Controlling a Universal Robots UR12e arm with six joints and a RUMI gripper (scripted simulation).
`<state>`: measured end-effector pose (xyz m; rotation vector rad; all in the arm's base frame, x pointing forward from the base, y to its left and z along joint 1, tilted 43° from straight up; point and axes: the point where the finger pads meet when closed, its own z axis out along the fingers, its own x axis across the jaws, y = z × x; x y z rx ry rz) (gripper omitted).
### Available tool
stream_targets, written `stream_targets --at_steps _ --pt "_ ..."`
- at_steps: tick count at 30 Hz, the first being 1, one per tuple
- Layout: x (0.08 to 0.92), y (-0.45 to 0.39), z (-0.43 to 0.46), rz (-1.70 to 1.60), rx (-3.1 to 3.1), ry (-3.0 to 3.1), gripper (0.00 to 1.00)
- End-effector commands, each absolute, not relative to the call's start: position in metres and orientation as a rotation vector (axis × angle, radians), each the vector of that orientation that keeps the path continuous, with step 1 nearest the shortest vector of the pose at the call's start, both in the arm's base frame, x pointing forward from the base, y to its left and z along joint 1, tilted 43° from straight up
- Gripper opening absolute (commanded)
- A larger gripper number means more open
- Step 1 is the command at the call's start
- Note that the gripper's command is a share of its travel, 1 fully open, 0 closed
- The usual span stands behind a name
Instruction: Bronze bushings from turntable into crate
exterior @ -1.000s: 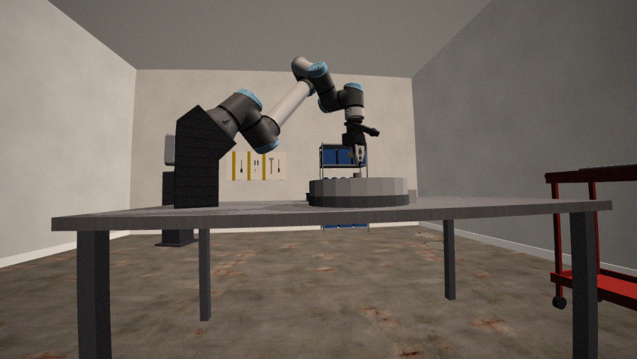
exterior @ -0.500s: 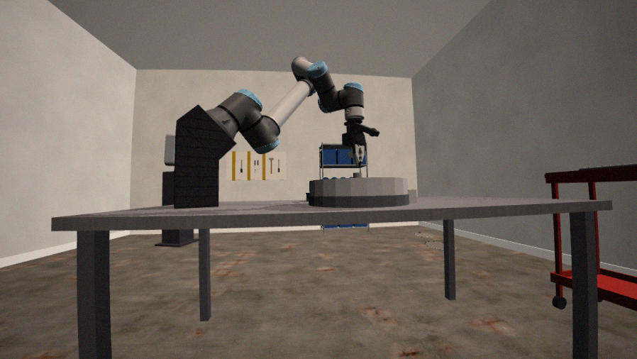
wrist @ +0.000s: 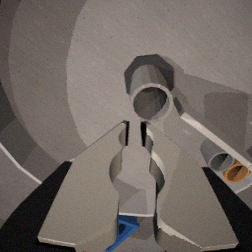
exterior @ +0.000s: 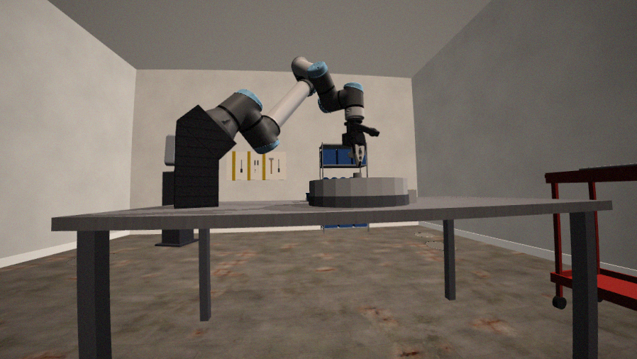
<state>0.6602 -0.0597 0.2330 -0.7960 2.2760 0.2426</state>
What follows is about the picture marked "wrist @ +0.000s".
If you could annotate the bronze bushing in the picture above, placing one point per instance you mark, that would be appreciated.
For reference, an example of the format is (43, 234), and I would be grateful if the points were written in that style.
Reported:
(236, 174)

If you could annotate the grey metal sleeve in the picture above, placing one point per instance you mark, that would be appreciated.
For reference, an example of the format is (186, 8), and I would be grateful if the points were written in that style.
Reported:
(153, 112)
(153, 96)
(220, 162)

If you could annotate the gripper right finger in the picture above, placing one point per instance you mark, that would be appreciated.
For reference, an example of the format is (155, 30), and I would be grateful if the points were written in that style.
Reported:
(195, 210)

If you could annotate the white round turntable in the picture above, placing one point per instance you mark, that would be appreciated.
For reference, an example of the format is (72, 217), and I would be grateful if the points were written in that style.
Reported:
(65, 73)

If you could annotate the blue crate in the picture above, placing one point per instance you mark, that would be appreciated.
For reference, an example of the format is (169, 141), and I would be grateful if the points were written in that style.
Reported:
(124, 230)

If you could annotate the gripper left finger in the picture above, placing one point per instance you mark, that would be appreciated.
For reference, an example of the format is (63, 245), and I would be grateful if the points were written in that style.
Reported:
(76, 209)

